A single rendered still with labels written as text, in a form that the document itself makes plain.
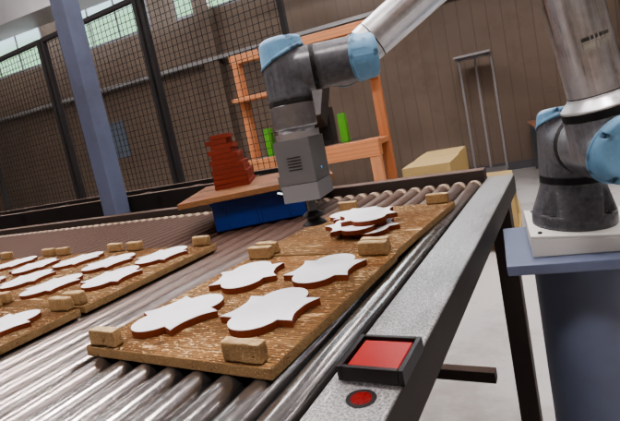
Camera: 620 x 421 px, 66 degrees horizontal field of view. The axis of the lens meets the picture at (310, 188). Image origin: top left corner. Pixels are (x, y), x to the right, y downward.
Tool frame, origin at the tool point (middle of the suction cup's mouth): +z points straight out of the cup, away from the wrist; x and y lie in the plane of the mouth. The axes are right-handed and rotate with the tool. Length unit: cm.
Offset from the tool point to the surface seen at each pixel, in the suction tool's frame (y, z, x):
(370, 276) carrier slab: 3.6, 9.2, 8.8
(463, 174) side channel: -88, 8, 24
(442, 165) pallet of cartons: -298, 31, 5
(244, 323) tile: 21.9, 8.0, -5.1
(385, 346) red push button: 26.2, 9.8, 14.7
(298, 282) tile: 6.9, 8.1, -2.5
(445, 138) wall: -699, 38, -8
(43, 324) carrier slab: 14, 9, -50
